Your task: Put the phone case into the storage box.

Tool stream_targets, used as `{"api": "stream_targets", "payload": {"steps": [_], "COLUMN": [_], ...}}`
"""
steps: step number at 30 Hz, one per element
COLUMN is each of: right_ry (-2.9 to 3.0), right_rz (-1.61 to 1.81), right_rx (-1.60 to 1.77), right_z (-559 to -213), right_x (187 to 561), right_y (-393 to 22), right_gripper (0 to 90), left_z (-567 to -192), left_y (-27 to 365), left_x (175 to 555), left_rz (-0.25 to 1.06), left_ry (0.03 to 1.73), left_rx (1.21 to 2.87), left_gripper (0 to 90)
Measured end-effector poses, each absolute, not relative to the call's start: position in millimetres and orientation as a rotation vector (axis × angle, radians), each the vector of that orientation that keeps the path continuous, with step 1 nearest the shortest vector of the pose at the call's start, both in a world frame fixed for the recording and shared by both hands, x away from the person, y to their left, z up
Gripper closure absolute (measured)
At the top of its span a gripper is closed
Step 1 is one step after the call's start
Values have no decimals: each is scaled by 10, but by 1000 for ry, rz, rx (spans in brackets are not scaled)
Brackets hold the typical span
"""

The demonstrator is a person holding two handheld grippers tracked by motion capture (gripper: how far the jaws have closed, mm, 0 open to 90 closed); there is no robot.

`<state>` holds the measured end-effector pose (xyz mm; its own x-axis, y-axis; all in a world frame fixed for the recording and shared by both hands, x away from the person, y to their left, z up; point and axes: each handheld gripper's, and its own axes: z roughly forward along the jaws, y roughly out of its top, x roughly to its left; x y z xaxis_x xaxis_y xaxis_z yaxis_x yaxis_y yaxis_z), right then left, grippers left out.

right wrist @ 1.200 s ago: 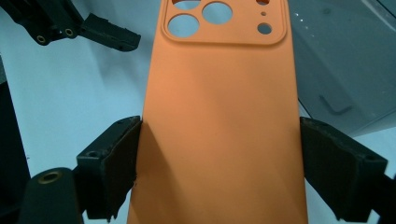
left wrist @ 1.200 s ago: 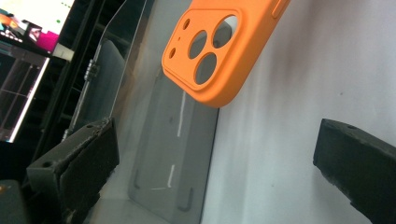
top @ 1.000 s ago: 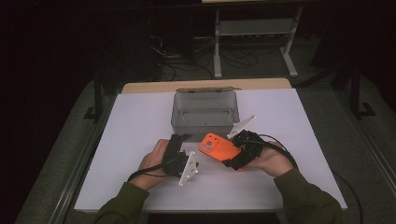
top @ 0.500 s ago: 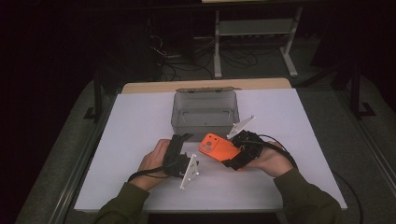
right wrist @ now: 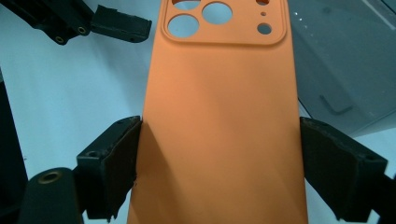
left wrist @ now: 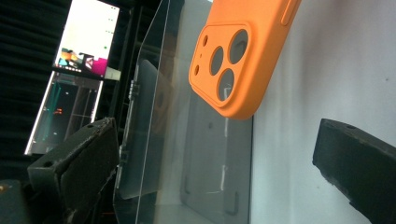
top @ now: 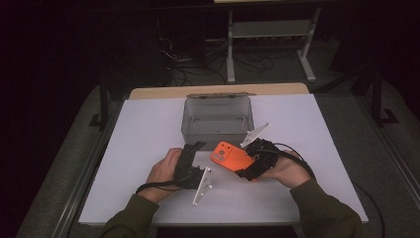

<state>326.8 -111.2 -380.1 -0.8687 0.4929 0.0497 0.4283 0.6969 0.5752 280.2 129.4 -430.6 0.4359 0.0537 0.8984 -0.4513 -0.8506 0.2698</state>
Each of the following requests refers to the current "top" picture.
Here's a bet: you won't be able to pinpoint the white metal stand frame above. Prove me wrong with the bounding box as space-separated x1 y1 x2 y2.
226 7 322 84

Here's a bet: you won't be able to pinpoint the person's right hand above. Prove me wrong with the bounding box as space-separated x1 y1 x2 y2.
261 150 313 189

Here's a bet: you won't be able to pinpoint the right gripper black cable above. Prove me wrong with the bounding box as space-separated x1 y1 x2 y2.
256 142 386 238

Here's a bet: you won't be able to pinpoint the black floor cables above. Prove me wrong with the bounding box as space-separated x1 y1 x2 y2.
157 36 275 86

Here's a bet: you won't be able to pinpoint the person's left hand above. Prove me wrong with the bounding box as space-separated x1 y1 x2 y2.
145 147 184 203

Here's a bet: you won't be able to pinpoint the black metal stand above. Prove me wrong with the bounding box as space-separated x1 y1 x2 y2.
88 73 110 131
370 65 400 127

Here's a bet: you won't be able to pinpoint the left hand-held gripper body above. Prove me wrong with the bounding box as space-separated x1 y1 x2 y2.
173 155 213 206

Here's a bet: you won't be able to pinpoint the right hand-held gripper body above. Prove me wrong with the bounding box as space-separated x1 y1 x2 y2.
239 122 280 174

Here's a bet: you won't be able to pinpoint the clear grey plastic box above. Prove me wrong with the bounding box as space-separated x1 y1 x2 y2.
180 92 257 152

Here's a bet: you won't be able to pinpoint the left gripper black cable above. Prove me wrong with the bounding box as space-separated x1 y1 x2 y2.
135 177 192 195

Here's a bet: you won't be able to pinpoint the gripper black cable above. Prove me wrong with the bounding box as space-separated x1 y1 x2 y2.
256 142 386 238
135 177 192 195

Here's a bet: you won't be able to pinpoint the orange phone case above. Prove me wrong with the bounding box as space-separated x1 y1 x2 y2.
210 141 260 182

